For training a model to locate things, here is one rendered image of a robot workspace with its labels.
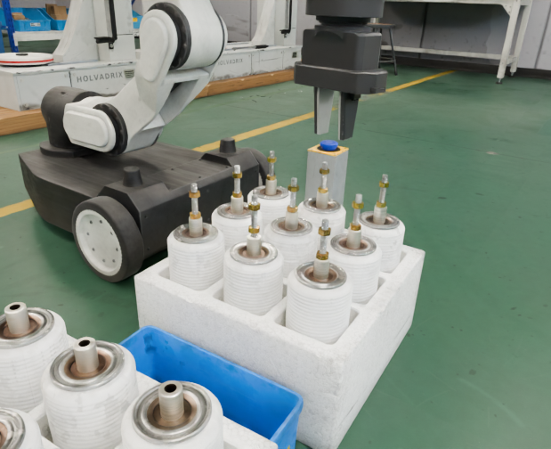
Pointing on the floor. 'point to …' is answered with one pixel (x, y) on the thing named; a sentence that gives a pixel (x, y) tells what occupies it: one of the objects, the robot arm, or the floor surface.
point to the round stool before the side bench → (390, 40)
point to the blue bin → (220, 383)
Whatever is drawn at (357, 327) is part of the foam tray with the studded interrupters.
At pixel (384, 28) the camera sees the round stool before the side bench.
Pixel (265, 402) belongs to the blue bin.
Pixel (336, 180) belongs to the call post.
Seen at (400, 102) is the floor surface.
